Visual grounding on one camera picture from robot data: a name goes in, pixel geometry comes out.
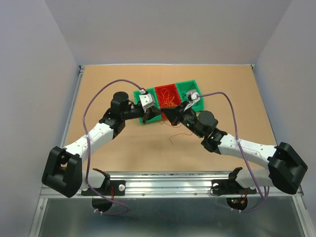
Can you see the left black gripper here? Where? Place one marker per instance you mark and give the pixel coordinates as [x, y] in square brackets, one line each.
[151, 112]

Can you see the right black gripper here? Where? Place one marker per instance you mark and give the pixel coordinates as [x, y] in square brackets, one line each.
[173, 113]

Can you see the red plastic bin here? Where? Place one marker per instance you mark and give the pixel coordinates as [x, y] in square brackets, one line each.
[167, 95]

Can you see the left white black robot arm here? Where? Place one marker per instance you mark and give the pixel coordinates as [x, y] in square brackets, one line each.
[63, 171]

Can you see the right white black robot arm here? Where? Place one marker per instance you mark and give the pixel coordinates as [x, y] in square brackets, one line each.
[280, 166]

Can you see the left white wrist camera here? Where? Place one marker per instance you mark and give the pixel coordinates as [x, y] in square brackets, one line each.
[147, 100]

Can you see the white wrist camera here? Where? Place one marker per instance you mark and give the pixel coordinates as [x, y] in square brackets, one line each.
[192, 97]
[147, 100]

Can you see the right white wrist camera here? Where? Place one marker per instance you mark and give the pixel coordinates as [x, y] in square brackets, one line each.
[192, 97]

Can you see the aluminium mounting rail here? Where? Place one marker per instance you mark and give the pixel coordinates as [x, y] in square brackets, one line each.
[160, 185]

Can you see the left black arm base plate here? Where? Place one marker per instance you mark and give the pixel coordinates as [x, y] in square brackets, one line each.
[116, 188]

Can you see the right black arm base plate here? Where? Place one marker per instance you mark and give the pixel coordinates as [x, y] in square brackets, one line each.
[229, 187]

